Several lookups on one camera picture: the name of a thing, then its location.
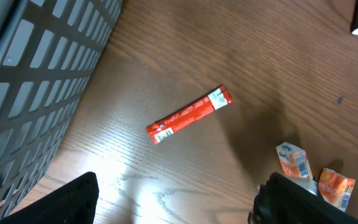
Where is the orange white box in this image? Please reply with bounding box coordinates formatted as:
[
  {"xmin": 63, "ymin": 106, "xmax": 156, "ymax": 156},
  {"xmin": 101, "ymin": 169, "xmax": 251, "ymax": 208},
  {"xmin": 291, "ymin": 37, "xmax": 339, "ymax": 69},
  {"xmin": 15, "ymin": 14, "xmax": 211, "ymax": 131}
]
[{"xmin": 318, "ymin": 168, "xmax": 356, "ymax": 212}]

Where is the grey plastic mesh basket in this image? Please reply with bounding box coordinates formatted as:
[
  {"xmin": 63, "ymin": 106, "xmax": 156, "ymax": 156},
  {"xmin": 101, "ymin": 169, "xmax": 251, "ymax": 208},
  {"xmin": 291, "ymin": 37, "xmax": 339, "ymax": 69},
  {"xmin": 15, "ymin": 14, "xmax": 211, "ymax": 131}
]
[{"xmin": 0, "ymin": 0, "xmax": 122, "ymax": 219}]

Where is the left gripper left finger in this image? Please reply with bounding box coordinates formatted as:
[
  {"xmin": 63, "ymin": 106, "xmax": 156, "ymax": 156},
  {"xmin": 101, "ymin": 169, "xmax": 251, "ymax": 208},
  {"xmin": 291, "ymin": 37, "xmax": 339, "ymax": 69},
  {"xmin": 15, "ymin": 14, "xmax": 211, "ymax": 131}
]
[{"xmin": 0, "ymin": 172, "xmax": 99, "ymax": 224}]

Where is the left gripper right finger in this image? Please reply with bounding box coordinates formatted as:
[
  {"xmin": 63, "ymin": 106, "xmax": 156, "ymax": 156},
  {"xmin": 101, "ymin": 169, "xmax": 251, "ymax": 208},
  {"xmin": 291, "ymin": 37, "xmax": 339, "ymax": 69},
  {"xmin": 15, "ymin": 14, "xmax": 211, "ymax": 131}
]
[{"xmin": 264, "ymin": 172, "xmax": 358, "ymax": 224}]

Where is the red sachet packet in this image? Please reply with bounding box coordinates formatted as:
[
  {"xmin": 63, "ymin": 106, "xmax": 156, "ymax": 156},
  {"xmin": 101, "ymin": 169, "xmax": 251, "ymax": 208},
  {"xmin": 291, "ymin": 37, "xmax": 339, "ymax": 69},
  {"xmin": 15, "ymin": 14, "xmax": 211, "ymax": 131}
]
[{"xmin": 146, "ymin": 85, "xmax": 232, "ymax": 144}]

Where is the orange small box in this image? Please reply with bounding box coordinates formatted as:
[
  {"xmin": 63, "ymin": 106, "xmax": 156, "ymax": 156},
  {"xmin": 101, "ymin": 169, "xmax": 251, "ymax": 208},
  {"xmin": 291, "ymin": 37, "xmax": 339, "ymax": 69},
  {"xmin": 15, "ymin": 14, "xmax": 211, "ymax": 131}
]
[{"xmin": 276, "ymin": 142, "xmax": 313, "ymax": 179}]

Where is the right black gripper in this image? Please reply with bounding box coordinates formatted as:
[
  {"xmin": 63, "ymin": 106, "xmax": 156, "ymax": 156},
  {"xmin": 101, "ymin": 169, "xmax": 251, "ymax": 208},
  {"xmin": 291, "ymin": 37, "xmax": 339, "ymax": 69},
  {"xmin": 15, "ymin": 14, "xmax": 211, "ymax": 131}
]
[{"xmin": 247, "ymin": 184, "xmax": 265, "ymax": 224}]

